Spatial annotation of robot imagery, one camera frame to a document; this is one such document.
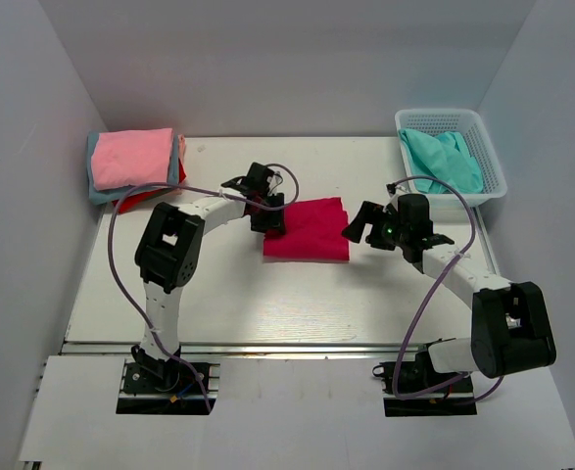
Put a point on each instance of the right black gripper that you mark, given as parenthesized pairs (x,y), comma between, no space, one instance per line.
(372,213)

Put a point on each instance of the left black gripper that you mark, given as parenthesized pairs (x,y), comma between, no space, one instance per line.
(275,222)

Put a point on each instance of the crimson red t shirt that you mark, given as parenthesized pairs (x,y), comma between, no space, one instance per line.
(313,232)

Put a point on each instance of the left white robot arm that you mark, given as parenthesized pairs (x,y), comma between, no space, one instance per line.
(169,249)

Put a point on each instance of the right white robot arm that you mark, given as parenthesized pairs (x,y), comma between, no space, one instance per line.
(510,328)

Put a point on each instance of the teal crumpled t shirt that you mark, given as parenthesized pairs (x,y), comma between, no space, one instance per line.
(445,157)

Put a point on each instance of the white plastic basket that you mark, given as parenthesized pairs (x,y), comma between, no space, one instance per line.
(471,127)

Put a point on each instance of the peach folded t shirt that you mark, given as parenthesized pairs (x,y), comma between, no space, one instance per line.
(181,146)

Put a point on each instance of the red folded t shirt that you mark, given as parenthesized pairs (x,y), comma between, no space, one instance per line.
(128,203)

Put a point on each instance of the pink folded t shirt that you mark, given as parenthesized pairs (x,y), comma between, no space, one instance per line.
(132,157)

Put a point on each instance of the grey-blue folded t shirt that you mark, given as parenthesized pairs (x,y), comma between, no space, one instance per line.
(102,197)

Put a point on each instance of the aluminium table edge rail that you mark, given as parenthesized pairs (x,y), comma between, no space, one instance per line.
(245,350)

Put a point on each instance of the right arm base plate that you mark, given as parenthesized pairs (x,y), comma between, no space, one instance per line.
(433,381)

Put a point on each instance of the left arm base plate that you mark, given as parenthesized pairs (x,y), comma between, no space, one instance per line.
(151,386)

